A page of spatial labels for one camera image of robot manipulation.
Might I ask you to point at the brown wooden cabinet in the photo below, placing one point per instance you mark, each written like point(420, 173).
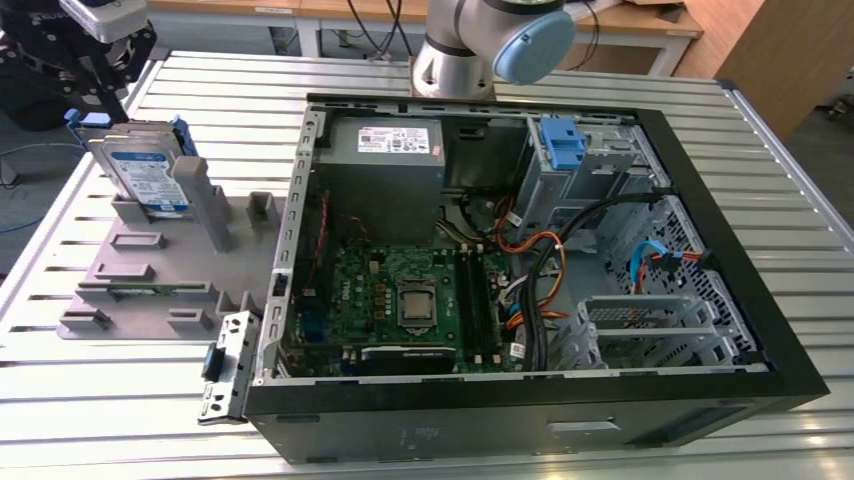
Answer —
point(787, 60)

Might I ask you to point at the grey power supply unit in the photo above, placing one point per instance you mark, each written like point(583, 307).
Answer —
point(380, 195)

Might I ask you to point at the hard disk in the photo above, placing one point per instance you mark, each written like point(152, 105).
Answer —
point(143, 175)

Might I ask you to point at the black PC case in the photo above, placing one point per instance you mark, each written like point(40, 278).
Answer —
point(467, 425)

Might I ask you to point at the grey parts rack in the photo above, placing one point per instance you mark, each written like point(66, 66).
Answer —
point(187, 260)

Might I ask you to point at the grey metal drive cage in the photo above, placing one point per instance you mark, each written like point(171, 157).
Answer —
point(600, 195)

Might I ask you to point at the metal slot bracket blue latch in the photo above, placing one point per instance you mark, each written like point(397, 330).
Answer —
point(233, 360)

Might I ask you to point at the green motherboard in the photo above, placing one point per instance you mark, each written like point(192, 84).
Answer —
point(360, 280)

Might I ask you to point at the blue plastic drive latch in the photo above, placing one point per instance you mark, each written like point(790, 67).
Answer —
point(563, 145)

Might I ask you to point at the wooden desk white frame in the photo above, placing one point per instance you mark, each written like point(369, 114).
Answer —
point(647, 22)
point(200, 7)

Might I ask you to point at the CPU socket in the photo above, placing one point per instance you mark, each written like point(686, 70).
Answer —
point(416, 327)

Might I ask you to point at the silver CPU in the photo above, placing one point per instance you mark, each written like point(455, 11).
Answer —
point(417, 306)

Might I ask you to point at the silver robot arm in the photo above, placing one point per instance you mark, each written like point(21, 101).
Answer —
point(453, 70)

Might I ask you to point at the black RAM slot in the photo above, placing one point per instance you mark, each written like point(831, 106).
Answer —
point(488, 305)
point(471, 305)

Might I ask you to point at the black graphics card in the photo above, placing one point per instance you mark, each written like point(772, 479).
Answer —
point(407, 360)

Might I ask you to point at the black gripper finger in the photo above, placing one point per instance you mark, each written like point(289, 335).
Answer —
point(141, 47)
point(60, 75)

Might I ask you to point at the metal disk bay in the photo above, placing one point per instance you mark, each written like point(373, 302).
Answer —
point(634, 300)

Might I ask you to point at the green RAM stick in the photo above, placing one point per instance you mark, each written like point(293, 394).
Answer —
point(143, 290)

